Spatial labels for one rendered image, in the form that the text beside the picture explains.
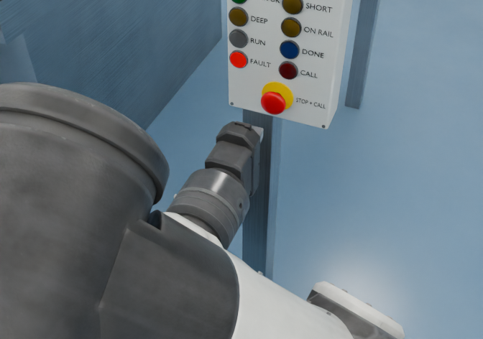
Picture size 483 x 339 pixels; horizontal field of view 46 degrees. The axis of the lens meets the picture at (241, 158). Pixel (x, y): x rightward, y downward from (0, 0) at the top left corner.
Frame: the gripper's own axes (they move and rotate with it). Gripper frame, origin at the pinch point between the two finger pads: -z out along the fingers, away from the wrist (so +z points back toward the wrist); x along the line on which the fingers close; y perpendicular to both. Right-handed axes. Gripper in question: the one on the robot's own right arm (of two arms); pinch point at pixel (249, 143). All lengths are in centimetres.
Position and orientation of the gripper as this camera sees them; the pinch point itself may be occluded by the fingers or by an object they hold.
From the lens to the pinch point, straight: 80.9
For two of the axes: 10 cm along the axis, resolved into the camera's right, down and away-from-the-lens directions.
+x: 0.0, -7.4, -6.7
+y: -9.3, -2.6, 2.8
